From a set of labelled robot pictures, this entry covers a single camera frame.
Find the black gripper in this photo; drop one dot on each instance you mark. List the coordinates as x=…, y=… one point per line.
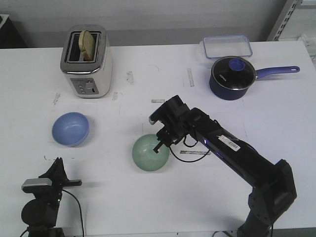
x=55, y=182
x=169, y=114

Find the green bowl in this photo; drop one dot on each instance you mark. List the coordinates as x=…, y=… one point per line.
x=145, y=157

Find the blue bowl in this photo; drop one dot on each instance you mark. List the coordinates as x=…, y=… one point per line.
x=70, y=129

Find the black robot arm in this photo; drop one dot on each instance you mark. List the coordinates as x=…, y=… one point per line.
x=273, y=187
x=40, y=214

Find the blue saucepan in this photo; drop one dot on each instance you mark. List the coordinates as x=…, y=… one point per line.
x=228, y=94

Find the glass pot lid blue knob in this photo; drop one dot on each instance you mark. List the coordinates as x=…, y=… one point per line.
x=234, y=73

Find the cream and steel toaster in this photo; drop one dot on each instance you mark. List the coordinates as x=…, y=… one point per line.
x=88, y=79

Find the clear plastic container blue rim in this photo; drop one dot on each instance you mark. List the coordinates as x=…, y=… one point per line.
x=220, y=46

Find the toast slice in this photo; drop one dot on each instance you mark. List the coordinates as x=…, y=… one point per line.
x=87, y=45

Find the dark object at left edge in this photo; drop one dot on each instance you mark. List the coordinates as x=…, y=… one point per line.
x=9, y=36

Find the metal shelf upright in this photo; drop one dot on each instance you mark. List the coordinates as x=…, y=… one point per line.
x=283, y=29

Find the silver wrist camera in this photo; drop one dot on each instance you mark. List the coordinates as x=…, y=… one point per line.
x=158, y=115
x=37, y=185

